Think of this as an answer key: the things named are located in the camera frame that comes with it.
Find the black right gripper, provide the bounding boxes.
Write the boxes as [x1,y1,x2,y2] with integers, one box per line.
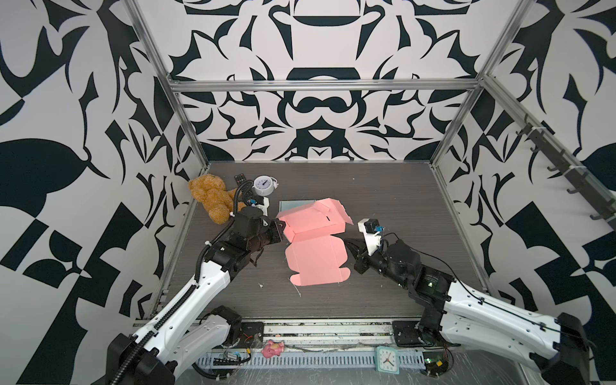
[343,236,410,290]

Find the light blue paper box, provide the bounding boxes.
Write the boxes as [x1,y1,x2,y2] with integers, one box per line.
[278,200,315,213]

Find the pink paper boxes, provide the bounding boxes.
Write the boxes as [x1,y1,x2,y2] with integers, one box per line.
[277,198,353,287]

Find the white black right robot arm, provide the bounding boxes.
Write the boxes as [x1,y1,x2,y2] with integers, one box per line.
[344,238,592,384]

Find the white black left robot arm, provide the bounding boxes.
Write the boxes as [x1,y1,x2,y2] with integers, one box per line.
[97,176,286,384]

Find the brown teddy bear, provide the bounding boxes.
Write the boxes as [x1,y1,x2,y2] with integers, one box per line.
[188,174,236,225]

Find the white round alarm clock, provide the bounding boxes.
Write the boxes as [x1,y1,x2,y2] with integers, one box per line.
[253,176,278,197]

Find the black remote control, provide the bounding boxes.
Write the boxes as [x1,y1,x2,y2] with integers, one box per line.
[234,173,253,191]

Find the green square clock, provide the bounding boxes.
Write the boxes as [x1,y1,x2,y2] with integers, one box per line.
[375,346,399,375]

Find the pink small toy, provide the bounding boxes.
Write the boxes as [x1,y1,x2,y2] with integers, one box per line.
[261,340,285,359]

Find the small electronics board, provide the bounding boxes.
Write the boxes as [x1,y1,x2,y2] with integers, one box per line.
[420,349,453,378]

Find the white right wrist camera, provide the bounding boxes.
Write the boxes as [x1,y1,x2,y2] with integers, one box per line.
[358,218,383,256]

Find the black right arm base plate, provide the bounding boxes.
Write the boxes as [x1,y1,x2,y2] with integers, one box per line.
[391,319,460,349]

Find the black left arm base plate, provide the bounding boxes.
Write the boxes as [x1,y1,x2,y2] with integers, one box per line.
[222,322,265,348]

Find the white slotted cable duct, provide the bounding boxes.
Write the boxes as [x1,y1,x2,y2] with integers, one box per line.
[196,350,427,371]

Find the black wall hook rail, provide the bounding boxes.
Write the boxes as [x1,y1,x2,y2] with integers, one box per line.
[517,113,615,232]

